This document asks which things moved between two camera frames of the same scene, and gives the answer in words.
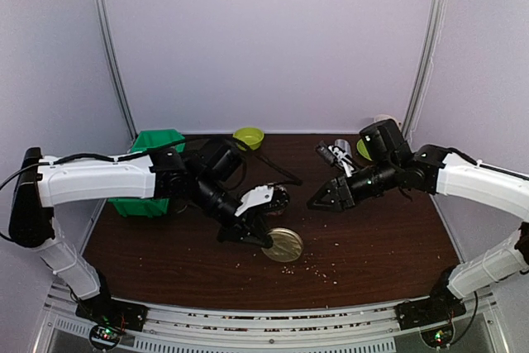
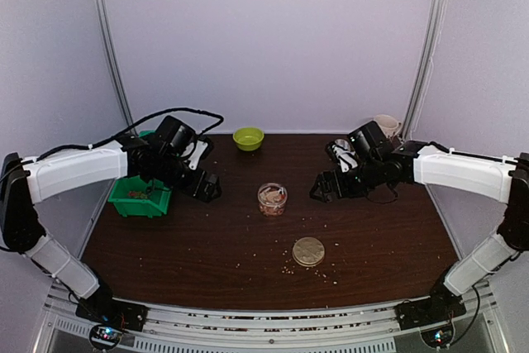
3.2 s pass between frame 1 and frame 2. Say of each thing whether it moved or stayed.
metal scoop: moved
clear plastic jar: stayed
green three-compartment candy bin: stayed
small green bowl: stayed
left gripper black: moved
